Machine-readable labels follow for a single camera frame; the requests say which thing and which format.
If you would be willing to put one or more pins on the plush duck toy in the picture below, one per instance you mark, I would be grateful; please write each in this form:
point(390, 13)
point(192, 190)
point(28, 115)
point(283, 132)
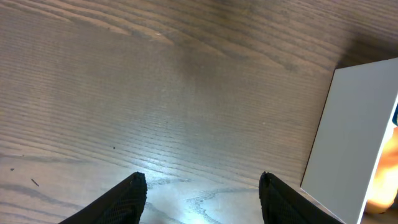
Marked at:
point(395, 116)

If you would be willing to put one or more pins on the orange yellow rubber toy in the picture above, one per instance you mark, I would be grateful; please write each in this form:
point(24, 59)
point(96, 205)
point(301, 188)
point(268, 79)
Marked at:
point(384, 187)

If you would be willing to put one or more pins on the white cardboard box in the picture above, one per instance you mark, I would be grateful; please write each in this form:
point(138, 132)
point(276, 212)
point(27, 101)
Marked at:
point(356, 124)

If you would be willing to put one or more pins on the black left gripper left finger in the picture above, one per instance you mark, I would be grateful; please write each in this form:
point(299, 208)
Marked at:
point(123, 204)

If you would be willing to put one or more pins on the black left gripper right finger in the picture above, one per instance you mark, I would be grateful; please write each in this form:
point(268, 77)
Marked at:
point(281, 204)

